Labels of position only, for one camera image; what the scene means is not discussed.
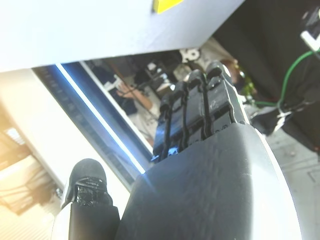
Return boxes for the white robot column blue lights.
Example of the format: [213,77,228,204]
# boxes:
[31,61,156,193]

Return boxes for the yellow rectangular block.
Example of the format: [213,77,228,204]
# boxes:
[152,0,184,15]

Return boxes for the green cable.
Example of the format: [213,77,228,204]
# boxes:
[254,48,320,109]

